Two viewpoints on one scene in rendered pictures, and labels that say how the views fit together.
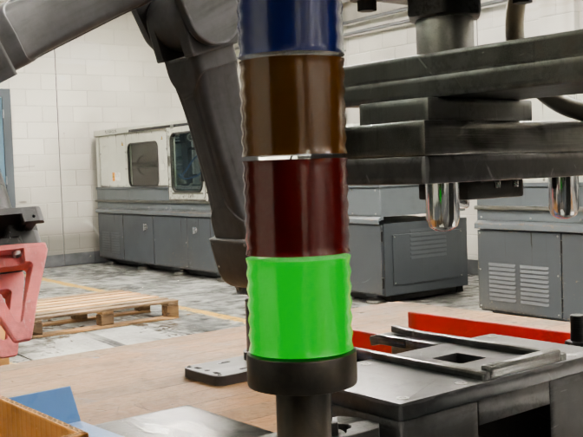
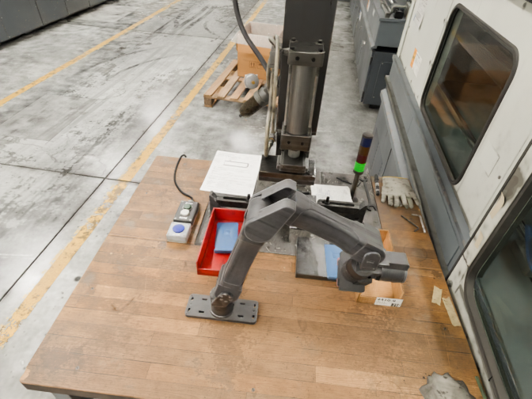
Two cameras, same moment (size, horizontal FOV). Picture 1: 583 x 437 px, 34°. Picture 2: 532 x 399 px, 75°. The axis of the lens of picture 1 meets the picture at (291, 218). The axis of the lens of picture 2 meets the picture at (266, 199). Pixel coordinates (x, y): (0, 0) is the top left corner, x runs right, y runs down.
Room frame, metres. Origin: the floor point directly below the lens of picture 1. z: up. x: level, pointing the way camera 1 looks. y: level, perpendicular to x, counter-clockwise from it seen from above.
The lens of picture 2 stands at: (1.36, 0.47, 1.79)
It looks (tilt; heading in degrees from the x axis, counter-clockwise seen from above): 40 degrees down; 222
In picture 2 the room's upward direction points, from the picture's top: 4 degrees clockwise
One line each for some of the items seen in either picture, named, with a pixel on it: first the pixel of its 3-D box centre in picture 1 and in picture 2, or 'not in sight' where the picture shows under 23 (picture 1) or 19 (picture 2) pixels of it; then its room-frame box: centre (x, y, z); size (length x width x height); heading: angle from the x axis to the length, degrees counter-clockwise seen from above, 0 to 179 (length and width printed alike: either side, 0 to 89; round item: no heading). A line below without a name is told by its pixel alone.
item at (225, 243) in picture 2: not in sight; (226, 236); (0.84, -0.17, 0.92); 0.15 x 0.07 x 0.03; 46
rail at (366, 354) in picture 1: (408, 375); not in sight; (0.61, -0.07, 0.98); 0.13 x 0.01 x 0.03; 39
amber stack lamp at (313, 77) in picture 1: (292, 108); (364, 149); (0.34, 0.00, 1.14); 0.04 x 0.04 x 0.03
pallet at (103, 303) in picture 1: (78, 311); not in sight; (7.22, 1.67, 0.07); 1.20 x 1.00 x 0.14; 127
